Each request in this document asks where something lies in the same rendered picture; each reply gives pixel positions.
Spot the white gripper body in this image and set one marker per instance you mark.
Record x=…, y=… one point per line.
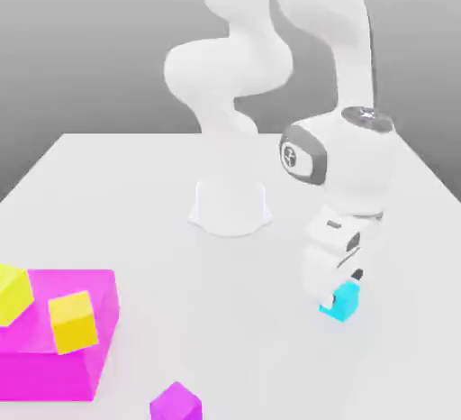
x=320, y=272

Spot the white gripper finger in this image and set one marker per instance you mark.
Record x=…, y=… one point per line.
x=357, y=275
x=331, y=300

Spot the small cyan cube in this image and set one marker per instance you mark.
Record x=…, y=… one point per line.
x=346, y=301

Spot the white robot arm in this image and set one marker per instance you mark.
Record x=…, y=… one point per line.
x=230, y=66

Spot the small purple cube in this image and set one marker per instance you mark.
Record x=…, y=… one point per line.
x=176, y=403

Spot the small yellow cube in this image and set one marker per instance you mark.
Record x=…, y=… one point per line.
x=74, y=326

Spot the small yellow-green cube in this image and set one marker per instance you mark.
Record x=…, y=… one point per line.
x=12, y=294

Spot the large magenta box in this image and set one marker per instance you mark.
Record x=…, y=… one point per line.
x=43, y=373

